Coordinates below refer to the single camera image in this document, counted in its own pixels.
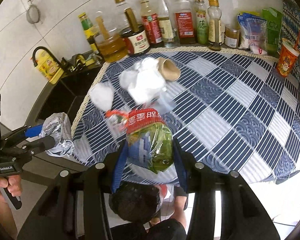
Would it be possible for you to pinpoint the yellow green sponge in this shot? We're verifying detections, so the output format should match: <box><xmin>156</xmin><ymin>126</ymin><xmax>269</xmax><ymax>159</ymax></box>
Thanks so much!
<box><xmin>85</xmin><ymin>56</ymin><xmax>100</xmax><ymax>66</ymax></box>

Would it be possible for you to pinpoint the black sink faucet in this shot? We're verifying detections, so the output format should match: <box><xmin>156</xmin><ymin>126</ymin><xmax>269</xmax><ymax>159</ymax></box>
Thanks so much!
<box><xmin>31</xmin><ymin>46</ymin><xmax>64</xmax><ymax>79</ymax></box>

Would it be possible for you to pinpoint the red paper cup with straw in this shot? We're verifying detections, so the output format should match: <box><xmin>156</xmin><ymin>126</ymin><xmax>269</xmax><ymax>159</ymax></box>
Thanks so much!
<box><xmin>276</xmin><ymin>29</ymin><xmax>300</xmax><ymax>77</ymax></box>

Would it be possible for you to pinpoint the black kitchen sink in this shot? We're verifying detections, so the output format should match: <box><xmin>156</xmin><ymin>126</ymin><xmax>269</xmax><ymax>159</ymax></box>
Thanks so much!
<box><xmin>25</xmin><ymin>65</ymin><xmax>101</xmax><ymax>126</ymax></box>

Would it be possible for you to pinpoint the metal mesh strainer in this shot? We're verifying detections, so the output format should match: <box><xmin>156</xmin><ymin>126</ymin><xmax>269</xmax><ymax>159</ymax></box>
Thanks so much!
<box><xmin>26</xmin><ymin>0</ymin><xmax>41</xmax><ymax>24</ymax></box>

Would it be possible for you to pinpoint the small white tissue ball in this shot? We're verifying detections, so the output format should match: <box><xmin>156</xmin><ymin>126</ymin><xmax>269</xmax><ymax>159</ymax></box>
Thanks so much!
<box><xmin>89</xmin><ymin>83</ymin><xmax>114</xmax><ymax>112</ymax></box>

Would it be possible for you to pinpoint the green label oil bottle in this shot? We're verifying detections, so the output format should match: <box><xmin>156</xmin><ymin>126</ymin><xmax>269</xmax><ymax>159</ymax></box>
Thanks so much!
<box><xmin>194</xmin><ymin>0</ymin><xmax>209</xmax><ymax>45</ymax></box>

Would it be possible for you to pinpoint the green packet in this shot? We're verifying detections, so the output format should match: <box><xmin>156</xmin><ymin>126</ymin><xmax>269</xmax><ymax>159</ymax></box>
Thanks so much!
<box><xmin>262</xmin><ymin>7</ymin><xmax>283</xmax><ymax>56</ymax></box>

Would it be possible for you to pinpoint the silver foil wrapper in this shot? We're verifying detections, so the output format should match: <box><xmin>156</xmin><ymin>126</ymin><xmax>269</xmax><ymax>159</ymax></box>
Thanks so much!
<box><xmin>39</xmin><ymin>112</ymin><xmax>75</xmax><ymax>157</ymax></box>

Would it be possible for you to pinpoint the red label clear bottle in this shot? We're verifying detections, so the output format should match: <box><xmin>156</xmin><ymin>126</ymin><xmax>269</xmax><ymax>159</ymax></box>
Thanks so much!
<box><xmin>174</xmin><ymin>0</ymin><xmax>196</xmax><ymax>44</ymax></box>

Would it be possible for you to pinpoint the red label soy sauce bottle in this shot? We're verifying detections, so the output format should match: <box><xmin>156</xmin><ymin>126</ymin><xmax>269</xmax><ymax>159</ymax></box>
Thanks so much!
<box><xmin>140</xmin><ymin>0</ymin><xmax>164</xmax><ymax>48</ymax></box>

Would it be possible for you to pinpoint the person's left hand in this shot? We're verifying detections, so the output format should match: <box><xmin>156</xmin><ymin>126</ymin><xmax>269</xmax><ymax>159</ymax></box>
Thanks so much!
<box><xmin>0</xmin><ymin>175</ymin><xmax>23</xmax><ymax>203</ymax></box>

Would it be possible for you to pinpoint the dark soy sauce jug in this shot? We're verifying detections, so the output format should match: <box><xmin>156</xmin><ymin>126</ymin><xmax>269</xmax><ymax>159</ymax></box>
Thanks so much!
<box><xmin>114</xmin><ymin>0</ymin><xmax>150</xmax><ymax>56</ymax></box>

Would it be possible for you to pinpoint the red snack wrapper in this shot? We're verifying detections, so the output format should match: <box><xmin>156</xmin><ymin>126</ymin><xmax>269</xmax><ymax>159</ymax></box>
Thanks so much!
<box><xmin>106</xmin><ymin>110</ymin><xmax>128</xmax><ymax>131</ymax></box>

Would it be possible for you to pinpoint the blue white patterned tablecloth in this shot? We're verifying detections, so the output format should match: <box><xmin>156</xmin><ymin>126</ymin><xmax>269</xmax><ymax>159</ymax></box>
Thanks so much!
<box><xmin>71</xmin><ymin>47</ymin><xmax>300</xmax><ymax>184</ymax></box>

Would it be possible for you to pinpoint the black yellow dish cloth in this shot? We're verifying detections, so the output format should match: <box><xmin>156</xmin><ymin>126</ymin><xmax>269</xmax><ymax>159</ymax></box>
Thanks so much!
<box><xmin>61</xmin><ymin>54</ymin><xmax>86</xmax><ymax>73</ymax></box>

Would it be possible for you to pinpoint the green yellow sauce bottle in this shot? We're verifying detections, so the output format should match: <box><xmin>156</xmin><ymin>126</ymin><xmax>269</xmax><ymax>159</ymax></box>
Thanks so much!
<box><xmin>78</xmin><ymin>12</ymin><xmax>99</xmax><ymax>54</ymax></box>

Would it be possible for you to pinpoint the green red snack bag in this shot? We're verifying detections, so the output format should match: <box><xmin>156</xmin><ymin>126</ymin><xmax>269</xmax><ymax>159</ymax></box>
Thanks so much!
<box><xmin>126</xmin><ymin>108</ymin><xmax>173</xmax><ymax>174</ymax></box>

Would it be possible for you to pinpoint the black trash bin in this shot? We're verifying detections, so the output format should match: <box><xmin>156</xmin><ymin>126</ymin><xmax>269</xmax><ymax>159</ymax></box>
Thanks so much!
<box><xmin>109</xmin><ymin>181</ymin><xmax>162</xmax><ymax>224</ymax></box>

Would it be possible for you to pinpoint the small glass jar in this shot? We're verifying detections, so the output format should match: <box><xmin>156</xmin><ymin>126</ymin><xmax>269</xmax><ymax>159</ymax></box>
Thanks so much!
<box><xmin>224</xmin><ymin>24</ymin><xmax>240</xmax><ymax>48</ymax></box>

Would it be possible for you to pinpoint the small gold cap bottle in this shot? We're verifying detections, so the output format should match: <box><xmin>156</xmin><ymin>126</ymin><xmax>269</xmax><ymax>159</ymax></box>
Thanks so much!
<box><xmin>207</xmin><ymin>0</ymin><xmax>222</xmax><ymax>51</ymax></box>

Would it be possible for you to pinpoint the clear cooking oil jug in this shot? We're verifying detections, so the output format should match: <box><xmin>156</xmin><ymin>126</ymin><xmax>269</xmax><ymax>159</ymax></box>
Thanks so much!
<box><xmin>95</xmin><ymin>11</ymin><xmax>128</xmax><ymax>63</ymax></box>

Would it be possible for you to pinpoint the yellow dish soap bottle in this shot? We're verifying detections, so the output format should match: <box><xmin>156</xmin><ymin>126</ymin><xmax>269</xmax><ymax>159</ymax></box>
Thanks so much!
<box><xmin>36</xmin><ymin>49</ymin><xmax>64</xmax><ymax>85</ymax></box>

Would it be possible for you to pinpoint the white vinegar bottle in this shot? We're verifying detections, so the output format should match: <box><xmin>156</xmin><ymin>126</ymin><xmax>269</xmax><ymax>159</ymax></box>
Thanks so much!
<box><xmin>157</xmin><ymin>0</ymin><xmax>178</xmax><ymax>48</ymax></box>

